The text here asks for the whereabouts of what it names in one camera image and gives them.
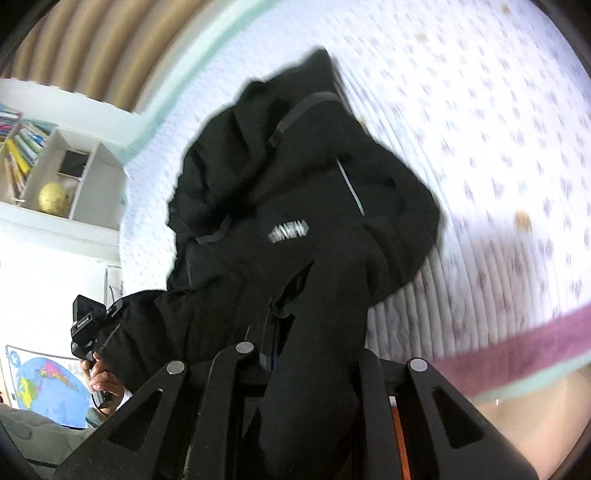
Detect row of books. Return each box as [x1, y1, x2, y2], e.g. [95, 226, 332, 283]
[0, 104, 57, 200]

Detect black hooded jacket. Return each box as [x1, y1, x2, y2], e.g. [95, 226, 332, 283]
[99, 46, 441, 480]

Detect gold globe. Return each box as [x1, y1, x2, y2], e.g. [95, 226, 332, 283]
[38, 182, 71, 214]

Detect blue world map poster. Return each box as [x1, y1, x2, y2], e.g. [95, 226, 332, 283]
[4, 345, 95, 430]

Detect beige striped window blind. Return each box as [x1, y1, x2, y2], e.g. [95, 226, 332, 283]
[0, 0, 218, 114]

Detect grey garment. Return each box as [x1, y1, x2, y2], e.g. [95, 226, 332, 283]
[0, 401, 100, 468]

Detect pink bed pad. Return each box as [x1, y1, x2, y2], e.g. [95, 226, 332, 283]
[434, 309, 591, 398]

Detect mint green bed sheet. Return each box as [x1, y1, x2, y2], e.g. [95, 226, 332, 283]
[127, 0, 591, 403]

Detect person's left hand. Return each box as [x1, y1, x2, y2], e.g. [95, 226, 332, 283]
[81, 353, 126, 417]

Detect white bookshelf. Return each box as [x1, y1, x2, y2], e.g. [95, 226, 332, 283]
[0, 78, 134, 241]

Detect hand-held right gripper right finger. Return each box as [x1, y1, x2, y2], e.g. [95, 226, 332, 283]
[358, 351, 539, 480]

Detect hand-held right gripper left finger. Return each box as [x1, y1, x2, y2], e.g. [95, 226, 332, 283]
[53, 318, 279, 480]

